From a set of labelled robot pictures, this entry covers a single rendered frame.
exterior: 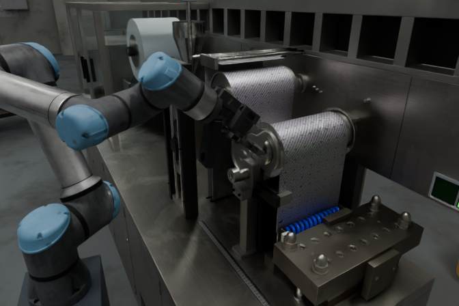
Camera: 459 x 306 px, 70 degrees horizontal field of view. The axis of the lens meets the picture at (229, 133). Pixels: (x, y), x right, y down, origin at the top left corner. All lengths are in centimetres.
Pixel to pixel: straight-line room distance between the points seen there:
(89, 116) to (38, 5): 1160
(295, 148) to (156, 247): 54
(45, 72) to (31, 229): 39
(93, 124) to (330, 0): 80
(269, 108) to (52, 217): 68
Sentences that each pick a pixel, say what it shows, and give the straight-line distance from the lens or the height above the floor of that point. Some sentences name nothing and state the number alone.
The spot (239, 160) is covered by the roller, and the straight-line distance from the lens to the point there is 100.
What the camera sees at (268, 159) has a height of 124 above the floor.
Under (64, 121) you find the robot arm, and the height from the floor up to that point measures 143.
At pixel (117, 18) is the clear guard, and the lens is 163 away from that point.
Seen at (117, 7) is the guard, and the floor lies 159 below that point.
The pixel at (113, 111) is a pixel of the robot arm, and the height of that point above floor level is 143.
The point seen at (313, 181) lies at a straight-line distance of 94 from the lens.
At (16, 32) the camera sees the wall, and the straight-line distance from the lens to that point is 1233.
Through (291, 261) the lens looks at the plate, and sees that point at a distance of 86.
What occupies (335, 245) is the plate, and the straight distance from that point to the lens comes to 93.
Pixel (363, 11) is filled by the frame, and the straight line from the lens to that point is 103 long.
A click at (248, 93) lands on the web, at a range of 100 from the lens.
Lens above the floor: 162
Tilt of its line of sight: 22 degrees down
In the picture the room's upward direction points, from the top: straight up
